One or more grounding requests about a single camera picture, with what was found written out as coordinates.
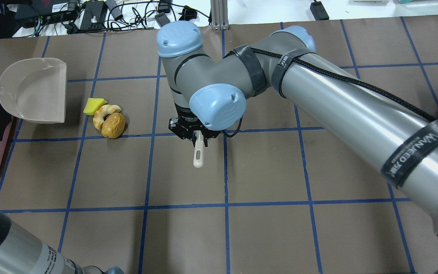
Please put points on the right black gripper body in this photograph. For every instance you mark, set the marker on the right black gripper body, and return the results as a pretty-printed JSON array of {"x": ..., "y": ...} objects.
[{"x": 184, "y": 121}]

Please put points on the brown wrinkled potato toy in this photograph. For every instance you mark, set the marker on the brown wrinkled potato toy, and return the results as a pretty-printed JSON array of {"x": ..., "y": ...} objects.
[{"x": 113, "y": 126}]

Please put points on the toy croissant bread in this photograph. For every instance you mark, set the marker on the toy croissant bread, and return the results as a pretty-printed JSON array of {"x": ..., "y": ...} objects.
[{"x": 102, "y": 112}]

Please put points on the yellow sponge piece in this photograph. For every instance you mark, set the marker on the yellow sponge piece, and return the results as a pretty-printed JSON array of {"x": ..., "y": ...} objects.
[{"x": 92, "y": 105}]

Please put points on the white plastic dustpan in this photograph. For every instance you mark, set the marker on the white plastic dustpan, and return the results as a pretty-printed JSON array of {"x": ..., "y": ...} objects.
[{"x": 35, "y": 90}]

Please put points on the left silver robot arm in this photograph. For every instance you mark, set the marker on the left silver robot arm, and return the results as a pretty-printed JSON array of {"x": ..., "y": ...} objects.
[{"x": 23, "y": 253}]

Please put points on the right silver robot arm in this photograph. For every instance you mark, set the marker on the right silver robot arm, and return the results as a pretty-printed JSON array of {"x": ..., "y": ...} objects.
[{"x": 393, "y": 136}]

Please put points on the black power adapter box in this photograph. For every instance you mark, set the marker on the black power adapter box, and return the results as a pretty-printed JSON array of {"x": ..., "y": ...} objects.
[{"x": 318, "y": 11}]

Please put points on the aluminium frame post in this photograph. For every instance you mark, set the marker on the aluminium frame post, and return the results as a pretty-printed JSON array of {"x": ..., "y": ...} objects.
[{"x": 219, "y": 15}]

